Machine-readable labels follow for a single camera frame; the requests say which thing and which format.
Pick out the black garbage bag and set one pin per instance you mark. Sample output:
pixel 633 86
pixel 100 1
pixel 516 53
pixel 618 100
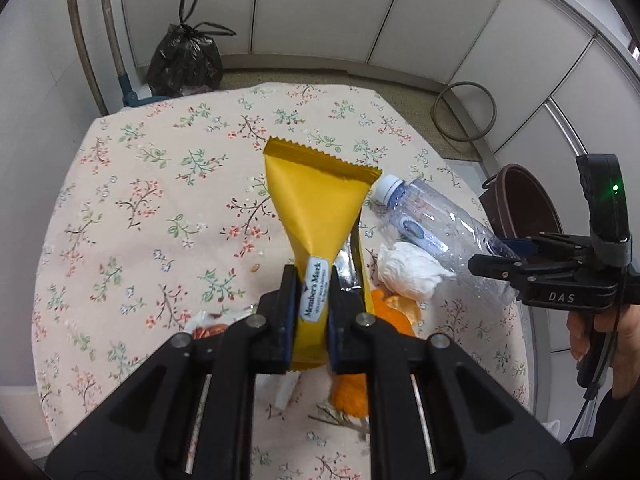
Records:
pixel 185 60

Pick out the person's right hand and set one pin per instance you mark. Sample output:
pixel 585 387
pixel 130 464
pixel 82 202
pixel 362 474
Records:
pixel 579 332

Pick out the floral tablecloth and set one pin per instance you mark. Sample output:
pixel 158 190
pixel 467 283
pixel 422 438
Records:
pixel 150 235

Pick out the clear plastic bottle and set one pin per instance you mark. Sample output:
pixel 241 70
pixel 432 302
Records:
pixel 430 215

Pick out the small nut shell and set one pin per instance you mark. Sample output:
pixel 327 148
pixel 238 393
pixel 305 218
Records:
pixel 255 267

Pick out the white drawer cabinet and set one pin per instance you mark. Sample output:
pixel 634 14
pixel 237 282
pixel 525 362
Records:
pixel 540 60

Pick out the white base cabinet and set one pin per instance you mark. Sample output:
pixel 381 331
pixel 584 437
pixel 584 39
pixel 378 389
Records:
pixel 300 5

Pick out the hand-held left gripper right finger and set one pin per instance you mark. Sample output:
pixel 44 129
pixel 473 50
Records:
pixel 336 330

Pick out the clear wrapper with red snack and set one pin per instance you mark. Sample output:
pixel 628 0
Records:
pixel 212 331

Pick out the brown plastic bucket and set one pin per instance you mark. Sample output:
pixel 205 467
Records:
pixel 525 200

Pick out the crumpled white tissue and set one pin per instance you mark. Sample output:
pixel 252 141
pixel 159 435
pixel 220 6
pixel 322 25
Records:
pixel 410 272

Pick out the person's right forearm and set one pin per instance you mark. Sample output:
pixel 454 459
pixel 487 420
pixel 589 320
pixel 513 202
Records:
pixel 617 425

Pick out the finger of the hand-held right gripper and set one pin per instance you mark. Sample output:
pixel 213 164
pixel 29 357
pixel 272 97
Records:
pixel 500 266
pixel 550 242

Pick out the white paper scrap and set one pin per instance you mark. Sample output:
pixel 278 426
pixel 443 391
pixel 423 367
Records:
pixel 287 390

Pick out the yellow snack packet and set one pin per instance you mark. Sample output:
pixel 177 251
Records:
pixel 310 210

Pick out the orange peel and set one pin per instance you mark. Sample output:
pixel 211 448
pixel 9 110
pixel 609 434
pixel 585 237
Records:
pixel 395 310
pixel 350 395

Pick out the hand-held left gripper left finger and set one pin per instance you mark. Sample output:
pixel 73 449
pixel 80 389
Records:
pixel 289 310

